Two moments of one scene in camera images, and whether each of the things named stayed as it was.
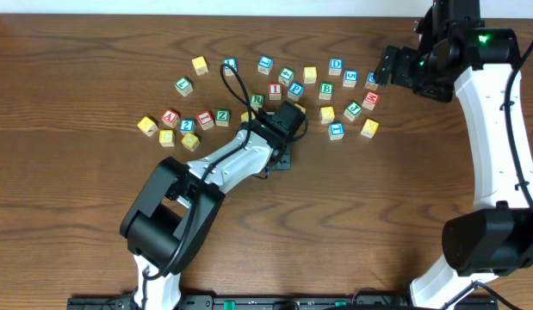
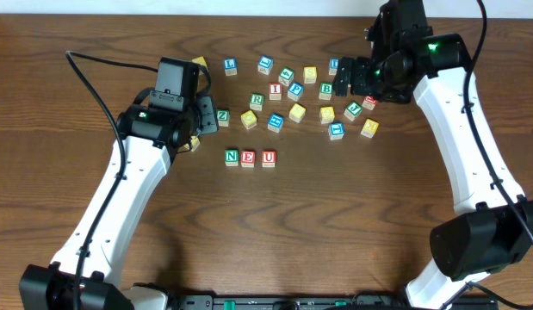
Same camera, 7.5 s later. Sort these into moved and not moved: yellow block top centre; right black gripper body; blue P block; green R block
Moved: right black gripper body
Not moved: yellow block top centre; blue P block; green R block
